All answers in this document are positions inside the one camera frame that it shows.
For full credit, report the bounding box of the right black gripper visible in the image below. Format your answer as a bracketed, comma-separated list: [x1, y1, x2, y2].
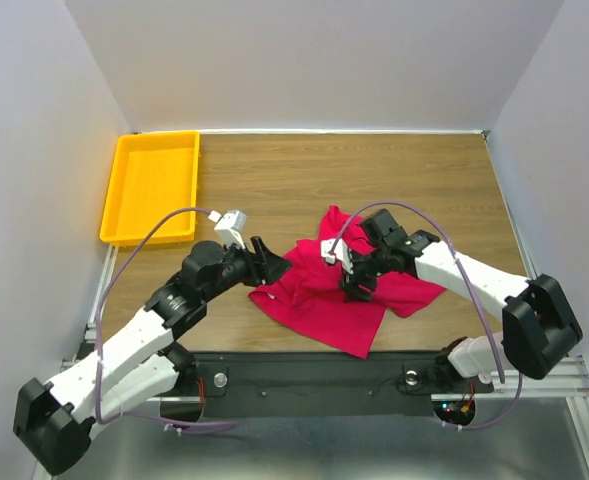
[338, 245, 392, 303]

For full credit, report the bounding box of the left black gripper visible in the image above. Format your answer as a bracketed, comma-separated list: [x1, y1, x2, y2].
[205, 236, 293, 301]

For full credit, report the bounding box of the red t shirt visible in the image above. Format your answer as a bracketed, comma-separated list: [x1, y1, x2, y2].
[248, 205, 444, 359]

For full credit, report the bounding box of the yellow plastic tray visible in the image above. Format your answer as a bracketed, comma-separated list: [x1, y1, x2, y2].
[99, 131, 200, 247]

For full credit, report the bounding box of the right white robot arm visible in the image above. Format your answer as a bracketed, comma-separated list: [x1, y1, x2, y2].
[321, 209, 583, 390]

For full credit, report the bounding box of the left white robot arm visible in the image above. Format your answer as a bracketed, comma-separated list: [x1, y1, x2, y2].
[13, 236, 291, 476]

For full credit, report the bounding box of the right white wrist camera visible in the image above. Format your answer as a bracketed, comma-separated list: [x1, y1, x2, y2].
[320, 238, 353, 273]

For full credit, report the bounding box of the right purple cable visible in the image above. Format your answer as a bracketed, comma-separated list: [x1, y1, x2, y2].
[331, 200, 524, 432]

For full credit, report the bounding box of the purple cable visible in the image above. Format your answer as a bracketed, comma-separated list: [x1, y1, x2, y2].
[93, 207, 238, 435]
[331, 200, 524, 432]

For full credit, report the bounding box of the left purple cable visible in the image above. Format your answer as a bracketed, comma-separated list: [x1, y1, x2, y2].
[93, 207, 238, 435]

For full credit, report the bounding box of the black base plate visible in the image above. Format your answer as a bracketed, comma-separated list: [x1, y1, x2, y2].
[157, 350, 493, 421]

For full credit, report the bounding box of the aluminium frame rail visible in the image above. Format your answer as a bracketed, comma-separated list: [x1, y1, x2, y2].
[31, 244, 148, 480]

